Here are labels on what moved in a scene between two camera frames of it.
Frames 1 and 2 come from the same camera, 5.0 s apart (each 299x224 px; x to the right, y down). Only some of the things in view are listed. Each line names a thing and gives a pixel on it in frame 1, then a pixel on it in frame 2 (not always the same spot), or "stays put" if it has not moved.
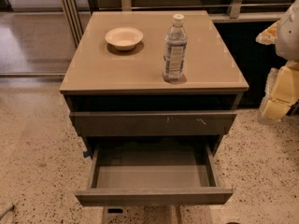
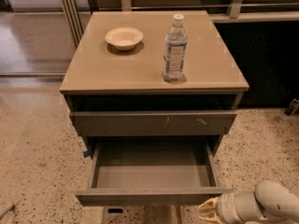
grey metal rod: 6,211 stays put
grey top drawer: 108,123 stays put
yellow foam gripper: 289,36 -> 224,207
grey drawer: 153,174 stays put
